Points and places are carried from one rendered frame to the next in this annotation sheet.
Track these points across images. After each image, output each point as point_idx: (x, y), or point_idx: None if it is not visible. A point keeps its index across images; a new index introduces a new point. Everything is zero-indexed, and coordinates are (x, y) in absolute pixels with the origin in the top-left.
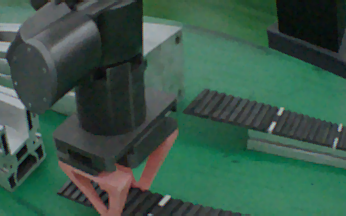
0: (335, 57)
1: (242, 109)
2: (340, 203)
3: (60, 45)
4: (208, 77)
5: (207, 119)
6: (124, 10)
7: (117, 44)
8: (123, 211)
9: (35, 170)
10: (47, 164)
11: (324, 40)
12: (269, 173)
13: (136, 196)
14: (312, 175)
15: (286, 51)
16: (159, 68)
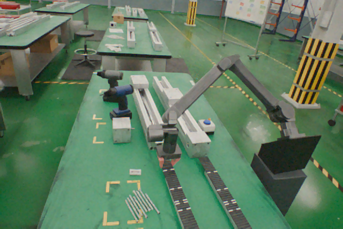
0: (270, 174)
1: (208, 164)
2: (205, 206)
3: (154, 134)
4: (217, 155)
5: None
6: (170, 134)
7: (168, 139)
8: (164, 166)
9: None
10: None
11: (270, 167)
12: (201, 182)
13: (169, 165)
14: (208, 192)
15: (256, 162)
16: (200, 147)
